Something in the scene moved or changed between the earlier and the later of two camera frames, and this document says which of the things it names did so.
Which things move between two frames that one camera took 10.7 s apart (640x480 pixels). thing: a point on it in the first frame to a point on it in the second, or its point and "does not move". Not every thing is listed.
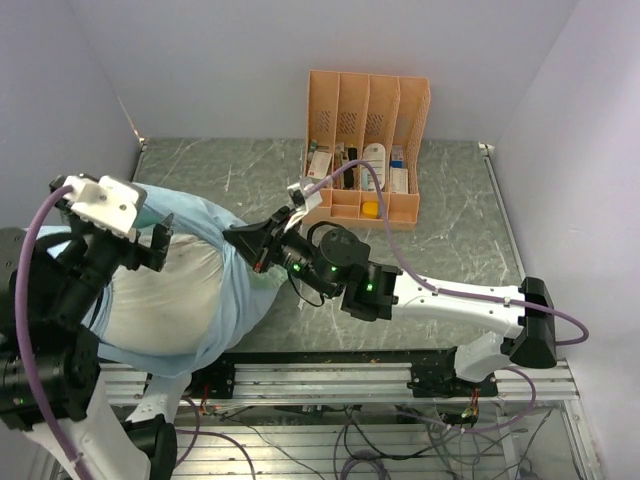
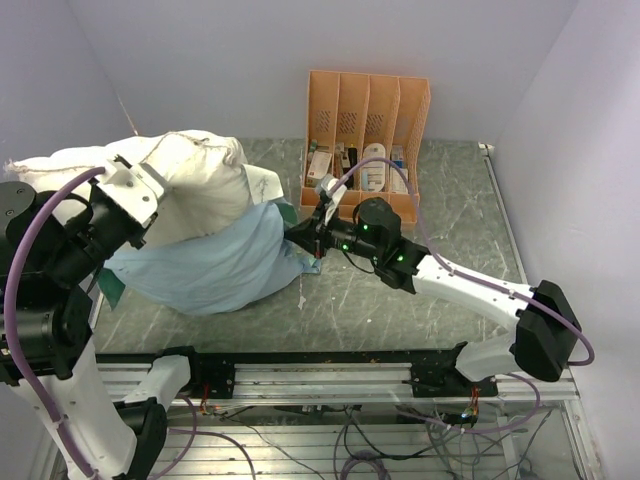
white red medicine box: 319,165 does not move
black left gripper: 134,252 does not move
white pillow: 173,310 to 205,175
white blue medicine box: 399,174 does not move
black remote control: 349,175 does not move
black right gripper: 261,241 to 311,236
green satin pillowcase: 247,291 to 212,268
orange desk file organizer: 365,136 does not move
